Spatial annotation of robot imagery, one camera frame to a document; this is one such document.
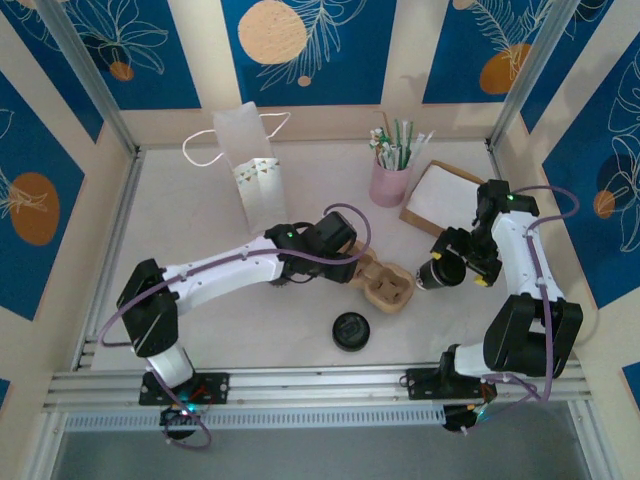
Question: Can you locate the white paper gift bag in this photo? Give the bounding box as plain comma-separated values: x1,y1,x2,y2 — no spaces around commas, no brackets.
182,101,292,236

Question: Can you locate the black plastic cup lid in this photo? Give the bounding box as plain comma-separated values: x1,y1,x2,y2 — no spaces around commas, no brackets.
331,310,372,354

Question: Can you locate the brown cardboard napkin tray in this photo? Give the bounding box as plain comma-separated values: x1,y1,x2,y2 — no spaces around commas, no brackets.
398,159,489,239

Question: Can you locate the white paper napkin stack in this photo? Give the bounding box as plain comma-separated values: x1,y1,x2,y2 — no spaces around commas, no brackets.
407,164,481,231

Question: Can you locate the pink straw holder cup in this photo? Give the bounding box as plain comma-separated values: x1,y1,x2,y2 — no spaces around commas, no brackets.
369,158,414,208

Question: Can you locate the white wrapped straw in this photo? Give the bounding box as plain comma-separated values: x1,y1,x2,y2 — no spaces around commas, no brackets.
368,127,391,169
405,129,435,169

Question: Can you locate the brown wrapped straw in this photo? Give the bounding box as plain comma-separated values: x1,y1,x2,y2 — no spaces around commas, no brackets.
374,109,397,154

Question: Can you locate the black controller board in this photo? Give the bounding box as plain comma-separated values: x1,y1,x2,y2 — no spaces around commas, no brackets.
442,404,494,434
159,402,201,441

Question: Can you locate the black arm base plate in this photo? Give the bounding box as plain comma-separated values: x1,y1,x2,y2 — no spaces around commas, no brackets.
405,367,499,401
139,372,231,406

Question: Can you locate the aluminium front rail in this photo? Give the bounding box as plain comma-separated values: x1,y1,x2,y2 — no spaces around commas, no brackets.
43,363,587,412

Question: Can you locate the grey slotted cable duct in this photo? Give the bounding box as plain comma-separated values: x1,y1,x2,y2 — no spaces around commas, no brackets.
64,404,447,432

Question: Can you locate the aluminium frame post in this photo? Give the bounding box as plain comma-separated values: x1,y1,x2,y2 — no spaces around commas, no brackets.
37,0,140,157
487,0,586,151

